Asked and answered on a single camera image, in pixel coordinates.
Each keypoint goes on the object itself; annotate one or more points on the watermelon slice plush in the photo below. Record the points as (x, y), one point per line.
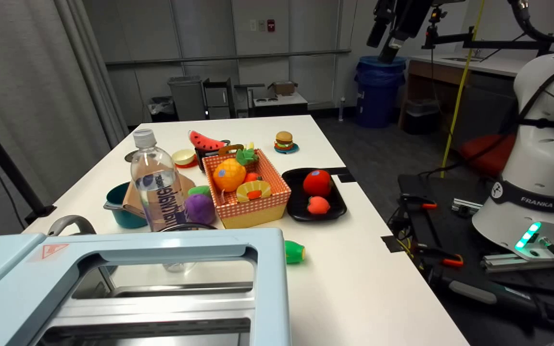
(205, 143)

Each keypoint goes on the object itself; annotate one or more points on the teal bowl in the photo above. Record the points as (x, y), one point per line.
(115, 203)

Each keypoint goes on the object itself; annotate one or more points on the cream round plush toy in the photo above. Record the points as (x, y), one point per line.
(186, 159)

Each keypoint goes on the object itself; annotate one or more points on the black camera tripod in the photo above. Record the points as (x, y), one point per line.
(1, 160)

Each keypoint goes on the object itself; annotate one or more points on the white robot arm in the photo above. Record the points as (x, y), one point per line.
(521, 208)

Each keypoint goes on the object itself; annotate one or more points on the small orange-red plush fruit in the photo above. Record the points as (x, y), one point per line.
(319, 207)

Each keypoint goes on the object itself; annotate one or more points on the blue trash bin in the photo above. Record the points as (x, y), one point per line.
(378, 89)

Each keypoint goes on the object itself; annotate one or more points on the red tomato plush toy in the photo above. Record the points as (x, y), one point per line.
(319, 184)

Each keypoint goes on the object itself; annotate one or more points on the yellow orange slice plush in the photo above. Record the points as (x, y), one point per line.
(253, 191)

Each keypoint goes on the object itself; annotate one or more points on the orange plush fruit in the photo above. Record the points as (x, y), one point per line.
(230, 176)

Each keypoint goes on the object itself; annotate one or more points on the clear plastic water bottle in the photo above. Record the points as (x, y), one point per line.
(155, 176)

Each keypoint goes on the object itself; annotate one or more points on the orange checkered cardboard basket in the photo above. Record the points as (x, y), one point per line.
(236, 214)

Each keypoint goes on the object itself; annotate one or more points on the black table clamp bracket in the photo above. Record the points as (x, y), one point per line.
(344, 174)

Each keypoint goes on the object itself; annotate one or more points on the small green toy block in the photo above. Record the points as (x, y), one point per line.
(294, 253)

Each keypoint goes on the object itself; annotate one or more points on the black plastic tray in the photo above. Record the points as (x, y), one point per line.
(298, 205)

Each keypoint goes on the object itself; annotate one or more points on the green plush toy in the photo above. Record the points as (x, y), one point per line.
(248, 159)

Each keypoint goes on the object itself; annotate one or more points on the toy hamburger on blue plate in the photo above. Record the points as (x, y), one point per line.
(286, 143)

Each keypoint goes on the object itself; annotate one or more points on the light blue metal frame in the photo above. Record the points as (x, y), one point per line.
(146, 289)

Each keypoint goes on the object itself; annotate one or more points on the purple plush eggplant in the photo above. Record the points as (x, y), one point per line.
(201, 210)

